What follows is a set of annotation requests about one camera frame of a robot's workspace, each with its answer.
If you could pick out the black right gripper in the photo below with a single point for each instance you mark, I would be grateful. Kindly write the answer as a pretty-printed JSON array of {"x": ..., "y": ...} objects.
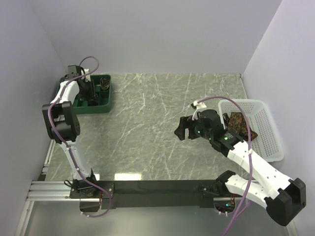
[{"x": 180, "y": 131}]

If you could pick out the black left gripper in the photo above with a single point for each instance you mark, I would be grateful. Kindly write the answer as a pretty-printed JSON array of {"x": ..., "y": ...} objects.
[{"x": 91, "y": 94}]

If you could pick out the blue floral yellow tie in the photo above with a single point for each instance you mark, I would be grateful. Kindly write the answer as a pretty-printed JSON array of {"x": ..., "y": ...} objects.
[{"x": 95, "y": 102}]

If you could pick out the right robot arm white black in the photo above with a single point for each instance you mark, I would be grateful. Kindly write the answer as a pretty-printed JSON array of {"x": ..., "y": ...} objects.
[{"x": 282, "y": 197}]

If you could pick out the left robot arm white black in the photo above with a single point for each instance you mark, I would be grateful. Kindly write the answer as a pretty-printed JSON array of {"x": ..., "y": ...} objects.
[{"x": 63, "y": 127}]

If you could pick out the green compartment tray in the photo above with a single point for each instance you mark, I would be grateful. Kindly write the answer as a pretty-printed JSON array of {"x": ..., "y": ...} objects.
[{"x": 81, "y": 107}]

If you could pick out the rolled dark tie in tray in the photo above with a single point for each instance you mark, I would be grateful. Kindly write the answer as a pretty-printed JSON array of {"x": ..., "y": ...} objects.
[{"x": 104, "y": 83}]

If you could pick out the dark key-pattern tie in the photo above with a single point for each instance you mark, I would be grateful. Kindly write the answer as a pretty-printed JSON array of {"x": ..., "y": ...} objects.
[{"x": 237, "y": 123}]

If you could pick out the black base bar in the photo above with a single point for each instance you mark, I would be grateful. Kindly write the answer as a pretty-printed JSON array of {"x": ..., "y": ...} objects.
[{"x": 159, "y": 193}]

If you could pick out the white plastic basket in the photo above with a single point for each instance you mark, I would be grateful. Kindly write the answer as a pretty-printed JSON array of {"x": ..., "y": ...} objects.
[{"x": 260, "y": 125}]

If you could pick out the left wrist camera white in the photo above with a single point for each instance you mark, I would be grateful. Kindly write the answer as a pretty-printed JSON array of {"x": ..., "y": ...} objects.
[{"x": 86, "y": 76}]

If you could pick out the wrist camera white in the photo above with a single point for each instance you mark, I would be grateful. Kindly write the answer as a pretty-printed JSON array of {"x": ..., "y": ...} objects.
[
  {"x": 86, "y": 76},
  {"x": 198, "y": 107}
]

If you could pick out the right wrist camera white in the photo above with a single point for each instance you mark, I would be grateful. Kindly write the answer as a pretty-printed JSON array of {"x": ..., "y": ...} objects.
[{"x": 198, "y": 107}]

